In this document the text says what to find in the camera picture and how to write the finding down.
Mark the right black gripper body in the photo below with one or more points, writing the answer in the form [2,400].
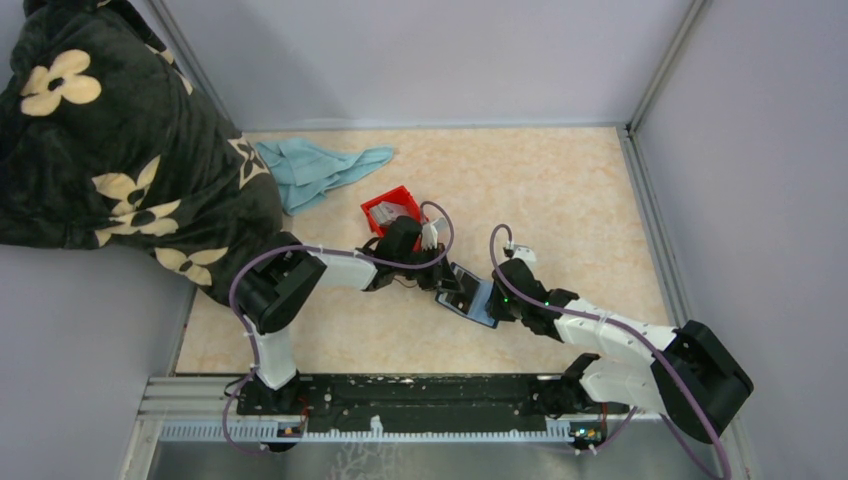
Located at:
[503,308]

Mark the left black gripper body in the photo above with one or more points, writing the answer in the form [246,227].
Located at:
[429,277]

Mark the navy leather card holder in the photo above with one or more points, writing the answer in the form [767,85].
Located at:
[478,313]

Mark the red plastic bin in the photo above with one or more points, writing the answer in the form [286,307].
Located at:
[400,195]

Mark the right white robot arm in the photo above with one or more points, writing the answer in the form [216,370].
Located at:
[685,374]

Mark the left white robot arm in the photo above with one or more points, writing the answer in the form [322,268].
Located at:
[268,293]

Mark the cards stack in bin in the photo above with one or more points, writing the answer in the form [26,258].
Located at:
[384,213]

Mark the light blue cloth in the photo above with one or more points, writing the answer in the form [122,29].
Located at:
[305,172]

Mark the black floral fleece blanket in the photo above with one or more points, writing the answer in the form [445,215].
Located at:
[105,142]

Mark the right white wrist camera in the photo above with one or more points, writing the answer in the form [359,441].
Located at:
[520,252]

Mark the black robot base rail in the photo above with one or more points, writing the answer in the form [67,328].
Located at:
[440,408]

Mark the aluminium frame post left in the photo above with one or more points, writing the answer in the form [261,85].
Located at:
[187,55]

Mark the aluminium frame post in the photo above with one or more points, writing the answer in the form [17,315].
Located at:
[187,55]
[695,12]

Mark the aluminium frame post right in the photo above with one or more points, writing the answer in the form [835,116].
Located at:
[695,12]

